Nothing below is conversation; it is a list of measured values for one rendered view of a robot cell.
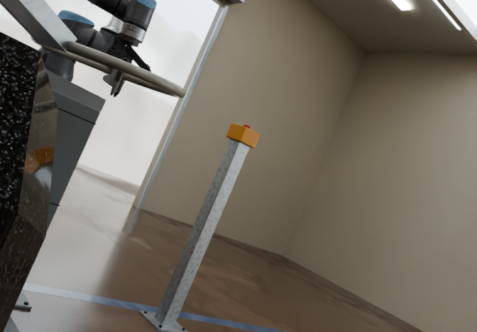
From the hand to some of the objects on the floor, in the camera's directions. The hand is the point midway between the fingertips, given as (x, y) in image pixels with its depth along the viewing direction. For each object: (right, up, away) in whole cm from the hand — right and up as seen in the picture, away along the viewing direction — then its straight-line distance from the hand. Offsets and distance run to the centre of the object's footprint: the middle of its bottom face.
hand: (116, 93), depth 175 cm
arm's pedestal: (-72, -71, +25) cm, 104 cm away
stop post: (+6, -108, +72) cm, 130 cm away
